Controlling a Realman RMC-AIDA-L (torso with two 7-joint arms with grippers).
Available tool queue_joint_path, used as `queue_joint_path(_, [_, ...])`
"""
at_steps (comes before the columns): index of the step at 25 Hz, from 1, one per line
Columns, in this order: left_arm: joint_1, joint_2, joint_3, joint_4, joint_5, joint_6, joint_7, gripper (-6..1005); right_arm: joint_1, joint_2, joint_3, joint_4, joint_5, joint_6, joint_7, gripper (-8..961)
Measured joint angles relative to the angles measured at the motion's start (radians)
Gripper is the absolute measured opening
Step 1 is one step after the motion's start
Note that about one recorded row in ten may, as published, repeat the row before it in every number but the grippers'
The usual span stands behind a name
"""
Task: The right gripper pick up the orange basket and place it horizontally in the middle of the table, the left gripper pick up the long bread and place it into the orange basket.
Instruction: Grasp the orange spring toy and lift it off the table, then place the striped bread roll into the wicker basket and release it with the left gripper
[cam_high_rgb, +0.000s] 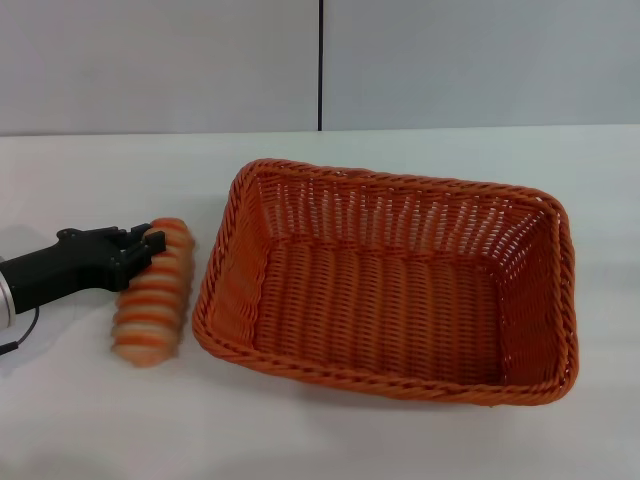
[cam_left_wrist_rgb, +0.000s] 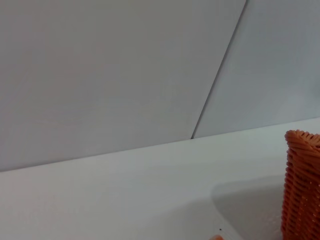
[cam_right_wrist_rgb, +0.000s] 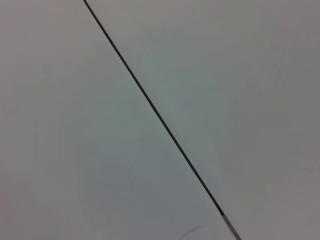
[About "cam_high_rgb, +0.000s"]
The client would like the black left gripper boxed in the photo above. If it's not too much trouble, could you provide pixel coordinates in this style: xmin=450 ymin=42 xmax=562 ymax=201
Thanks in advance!
xmin=0 ymin=224 xmax=168 ymax=317

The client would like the orange striped ridged bread roll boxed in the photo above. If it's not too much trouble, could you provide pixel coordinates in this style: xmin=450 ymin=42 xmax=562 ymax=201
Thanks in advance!
xmin=111 ymin=216 xmax=197 ymax=370

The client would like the orange woven plastic basket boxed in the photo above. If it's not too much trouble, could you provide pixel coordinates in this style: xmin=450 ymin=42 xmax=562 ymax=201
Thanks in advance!
xmin=191 ymin=158 xmax=582 ymax=408

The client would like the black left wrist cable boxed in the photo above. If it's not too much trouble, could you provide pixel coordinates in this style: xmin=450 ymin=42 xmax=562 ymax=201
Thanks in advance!
xmin=0 ymin=304 xmax=41 ymax=353

